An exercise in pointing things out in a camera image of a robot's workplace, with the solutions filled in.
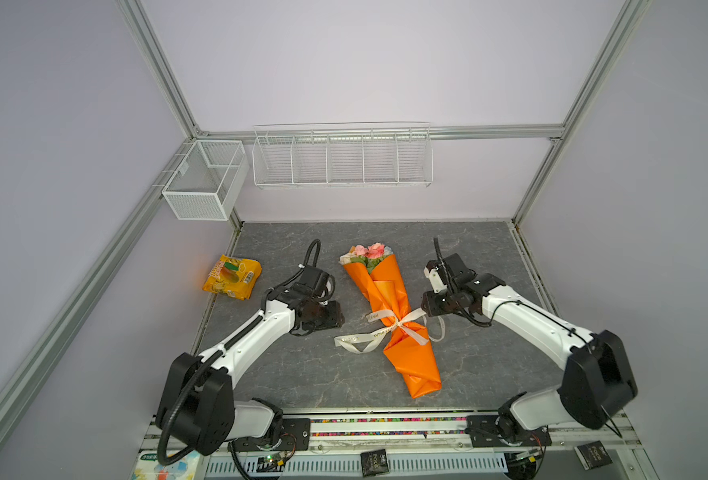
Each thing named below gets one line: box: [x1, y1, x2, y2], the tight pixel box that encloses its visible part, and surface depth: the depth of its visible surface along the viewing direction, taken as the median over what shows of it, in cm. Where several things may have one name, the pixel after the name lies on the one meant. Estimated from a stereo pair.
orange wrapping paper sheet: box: [343, 254, 442, 399], surface depth 88 cm
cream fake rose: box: [338, 252, 357, 265], surface depth 103 cm
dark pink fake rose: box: [366, 242, 385, 259], surface depth 103 cm
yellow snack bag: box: [202, 254, 262, 301], surface depth 101 cm
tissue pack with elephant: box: [130, 450, 201, 480], surface depth 66 cm
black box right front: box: [574, 440, 613, 471], surface depth 71 cm
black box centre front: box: [360, 448, 389, 478], surface depth 70 cm
